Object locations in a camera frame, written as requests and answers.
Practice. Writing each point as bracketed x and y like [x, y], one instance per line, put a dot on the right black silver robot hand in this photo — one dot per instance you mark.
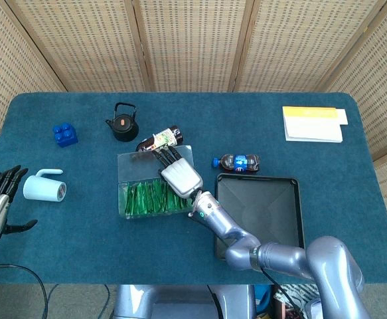
[181, 177]

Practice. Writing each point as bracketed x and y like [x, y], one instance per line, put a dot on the clear box of green packets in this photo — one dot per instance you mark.
[136, 169]

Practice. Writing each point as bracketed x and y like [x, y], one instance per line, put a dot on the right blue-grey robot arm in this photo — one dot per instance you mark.
[279, 259]

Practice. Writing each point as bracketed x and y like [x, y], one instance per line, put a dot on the dark bottle with white label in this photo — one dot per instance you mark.
[163, 138]

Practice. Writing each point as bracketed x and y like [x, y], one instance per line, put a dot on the black square plastic tray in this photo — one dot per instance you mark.
[263, 199]

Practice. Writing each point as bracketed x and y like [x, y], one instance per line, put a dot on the light blue mug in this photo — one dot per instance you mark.
[42, 191]

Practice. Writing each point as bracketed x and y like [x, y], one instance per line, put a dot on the cola bottle with blue label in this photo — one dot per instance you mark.
[239, 163]

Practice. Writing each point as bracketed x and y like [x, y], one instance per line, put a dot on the black toy teapot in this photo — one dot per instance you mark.
[124, 129]

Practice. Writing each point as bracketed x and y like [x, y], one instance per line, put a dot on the blue felt table cloth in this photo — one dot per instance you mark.
[113, 249]

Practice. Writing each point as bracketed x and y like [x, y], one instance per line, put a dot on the blue toy building brick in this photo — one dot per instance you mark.
[65, 136]

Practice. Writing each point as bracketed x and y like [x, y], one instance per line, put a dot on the blue-grey robot torso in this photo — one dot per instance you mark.
[180, 302]

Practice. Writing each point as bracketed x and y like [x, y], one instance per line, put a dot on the woven wicker folding screen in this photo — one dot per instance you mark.
[193, 43]

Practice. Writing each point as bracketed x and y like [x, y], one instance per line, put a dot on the white and yellow booklet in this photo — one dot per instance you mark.
[312, 129]

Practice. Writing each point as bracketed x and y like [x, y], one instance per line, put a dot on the black-and-white striped cloth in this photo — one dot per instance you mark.
[299, 292]

